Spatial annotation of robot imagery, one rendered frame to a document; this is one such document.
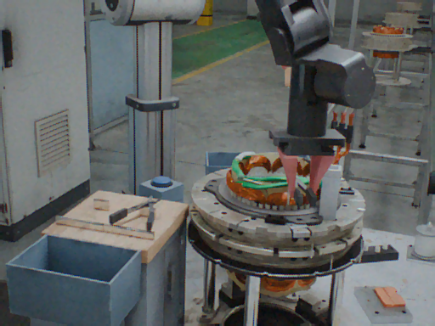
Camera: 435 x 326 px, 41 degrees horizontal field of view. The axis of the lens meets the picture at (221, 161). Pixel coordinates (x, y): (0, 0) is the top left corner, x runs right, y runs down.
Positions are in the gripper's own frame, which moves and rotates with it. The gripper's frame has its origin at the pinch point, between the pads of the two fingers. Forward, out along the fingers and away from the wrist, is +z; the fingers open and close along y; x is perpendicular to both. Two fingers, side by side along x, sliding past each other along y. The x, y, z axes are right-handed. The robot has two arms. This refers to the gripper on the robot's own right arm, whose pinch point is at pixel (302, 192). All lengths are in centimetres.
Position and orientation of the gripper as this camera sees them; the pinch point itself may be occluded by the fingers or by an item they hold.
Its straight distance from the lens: 87.7
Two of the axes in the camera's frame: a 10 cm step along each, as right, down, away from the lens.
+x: -0.7, -2.7, 9.6
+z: -0.3, 9.6, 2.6
